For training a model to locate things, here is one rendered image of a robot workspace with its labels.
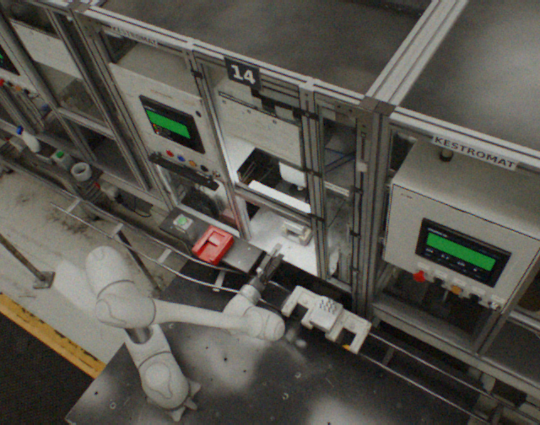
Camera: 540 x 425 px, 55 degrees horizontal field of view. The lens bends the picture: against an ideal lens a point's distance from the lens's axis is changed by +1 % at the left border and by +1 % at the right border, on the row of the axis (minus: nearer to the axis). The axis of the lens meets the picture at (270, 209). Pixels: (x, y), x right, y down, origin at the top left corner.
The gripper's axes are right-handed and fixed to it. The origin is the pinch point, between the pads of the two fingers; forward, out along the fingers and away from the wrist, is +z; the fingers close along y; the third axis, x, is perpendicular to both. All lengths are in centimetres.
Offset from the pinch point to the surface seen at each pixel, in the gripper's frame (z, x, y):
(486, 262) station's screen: 0, -79, 62
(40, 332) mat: -80, 143, -99
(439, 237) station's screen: 0, -64, 65
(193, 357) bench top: -52, 18, -33
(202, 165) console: 1, 31, 43
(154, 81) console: 2, 41, 82
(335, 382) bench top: -29, -43, -33
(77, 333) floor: -68, 122, -100
